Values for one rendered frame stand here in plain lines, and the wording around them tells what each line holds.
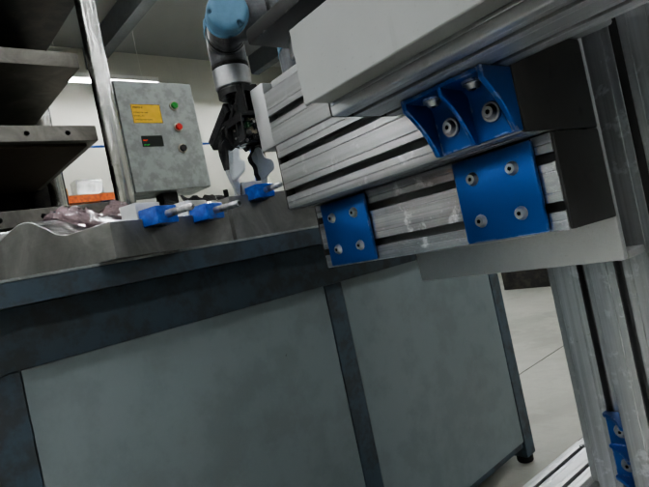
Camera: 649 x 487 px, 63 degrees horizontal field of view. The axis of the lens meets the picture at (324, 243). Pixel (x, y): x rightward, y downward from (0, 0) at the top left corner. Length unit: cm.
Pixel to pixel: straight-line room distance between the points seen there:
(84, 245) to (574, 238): 67
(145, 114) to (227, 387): 126
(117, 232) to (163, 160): 119
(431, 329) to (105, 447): 82
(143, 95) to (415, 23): 172
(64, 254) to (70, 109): 757
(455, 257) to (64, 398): 60
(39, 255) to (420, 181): 64
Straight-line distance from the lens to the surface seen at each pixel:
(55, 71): 199
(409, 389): 133
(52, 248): 94
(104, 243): 83
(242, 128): 105
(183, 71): 945
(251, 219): 107
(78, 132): 186
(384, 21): 42
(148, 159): 198
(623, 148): 65
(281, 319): 106
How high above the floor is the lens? 75
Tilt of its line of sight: level
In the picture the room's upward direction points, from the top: 12 degrees counter-clockwise
